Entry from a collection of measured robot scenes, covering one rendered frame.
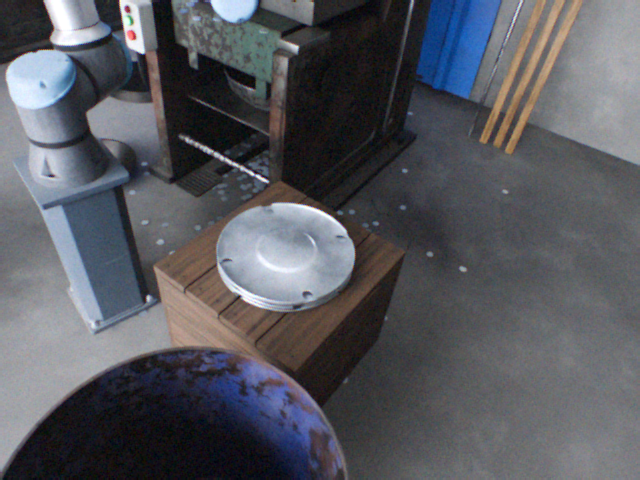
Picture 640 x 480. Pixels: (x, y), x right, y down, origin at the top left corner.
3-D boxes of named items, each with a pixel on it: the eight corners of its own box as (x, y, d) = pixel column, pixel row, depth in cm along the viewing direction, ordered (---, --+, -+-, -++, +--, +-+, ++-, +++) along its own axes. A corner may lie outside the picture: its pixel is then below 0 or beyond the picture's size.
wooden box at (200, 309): (286, 451, 108) (295, 372, 83) (172, 356, 122) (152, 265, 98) (378, 338, 132) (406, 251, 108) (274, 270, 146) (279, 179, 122)
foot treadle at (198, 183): (198, 208, 147) (197, 195, 143) (175, 195, 150) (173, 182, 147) (309, 133, 184) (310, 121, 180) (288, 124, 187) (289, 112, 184)
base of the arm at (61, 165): (45, 197, 94) (29, 156, 87) (22, 160, 102) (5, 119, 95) (119, 173, 102) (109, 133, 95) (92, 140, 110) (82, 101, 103)
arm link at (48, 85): (10, 134, 92) (-18, 67, 82) (57, 103, 101) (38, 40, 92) (63, 149, 90) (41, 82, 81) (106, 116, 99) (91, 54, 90)
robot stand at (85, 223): (92, 336, 124) (39, 205, 92) (67, 290, 133) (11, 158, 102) (158, 303, 133) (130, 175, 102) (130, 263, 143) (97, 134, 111)
